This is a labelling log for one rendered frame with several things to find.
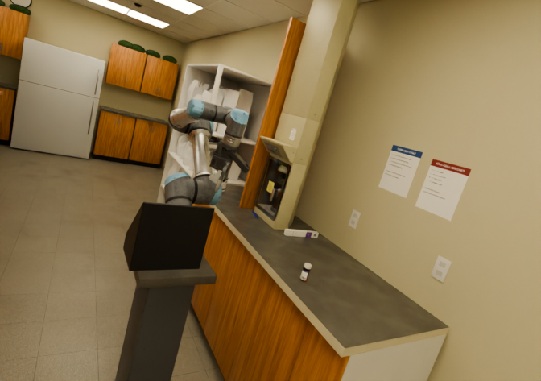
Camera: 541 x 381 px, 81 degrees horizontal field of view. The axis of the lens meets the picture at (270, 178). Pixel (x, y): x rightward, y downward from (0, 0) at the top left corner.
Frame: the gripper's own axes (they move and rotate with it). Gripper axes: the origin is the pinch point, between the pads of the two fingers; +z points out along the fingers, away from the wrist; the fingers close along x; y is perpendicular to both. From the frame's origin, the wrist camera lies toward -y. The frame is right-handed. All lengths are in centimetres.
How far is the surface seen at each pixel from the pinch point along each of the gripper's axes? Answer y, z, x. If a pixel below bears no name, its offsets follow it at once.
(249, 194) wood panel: -11, 34, -94
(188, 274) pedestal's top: -1.6, 33.1, 20.7
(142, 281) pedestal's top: 12.4, 34.0, 32.9
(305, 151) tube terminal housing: -36, -16, -74
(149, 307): 9, 51, 26
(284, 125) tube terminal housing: -17, -25, -91
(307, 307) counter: -53, 29, 19
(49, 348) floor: 67, 137, -8
